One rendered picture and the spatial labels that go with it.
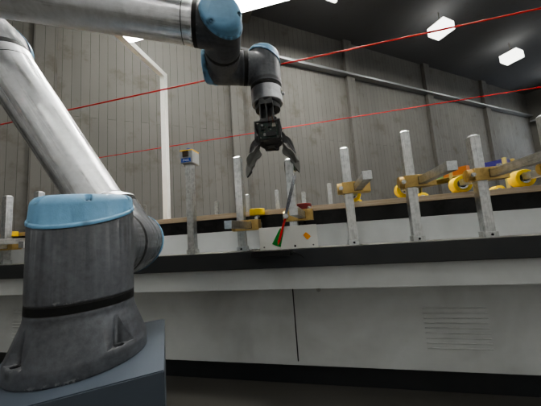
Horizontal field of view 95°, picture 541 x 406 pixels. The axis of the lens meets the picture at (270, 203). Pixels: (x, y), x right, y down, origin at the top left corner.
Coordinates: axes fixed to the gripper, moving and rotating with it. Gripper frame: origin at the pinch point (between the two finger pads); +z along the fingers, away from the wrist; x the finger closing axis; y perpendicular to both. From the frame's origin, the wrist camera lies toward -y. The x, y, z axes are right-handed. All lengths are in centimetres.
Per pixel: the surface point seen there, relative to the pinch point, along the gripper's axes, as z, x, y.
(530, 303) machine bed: 54, 102, -55
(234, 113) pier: -251, -124, -449
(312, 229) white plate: 15.9, 11.3, -41.0
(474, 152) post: -10, 77, -36
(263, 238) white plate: 18.7, -11.0, -43.0
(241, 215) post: 7.2, -21.3, -44.7
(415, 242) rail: 24, 50, -36
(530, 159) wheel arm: -1, 78, -15
